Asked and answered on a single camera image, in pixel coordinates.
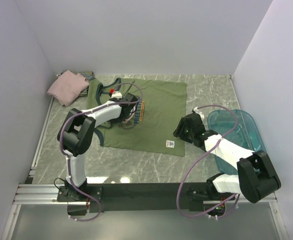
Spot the green graphic tank top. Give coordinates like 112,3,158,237
86,77,187,157

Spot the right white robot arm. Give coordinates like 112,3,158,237
173,112,282,203

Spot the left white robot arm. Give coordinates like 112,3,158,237
57,92,142,201

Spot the folded striped tank top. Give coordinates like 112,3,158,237
56,70,95,98

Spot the folded pink tank top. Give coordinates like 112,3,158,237
47,70,89,107

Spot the teal plastic basket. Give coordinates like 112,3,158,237
206,108,267,176

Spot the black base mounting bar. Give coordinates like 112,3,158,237
57,182,234,216

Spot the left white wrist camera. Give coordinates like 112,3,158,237
109,88,123,99

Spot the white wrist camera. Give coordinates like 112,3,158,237
109,88,123,99
192,107,205,121

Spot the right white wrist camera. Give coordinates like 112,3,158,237
192,107,205,121

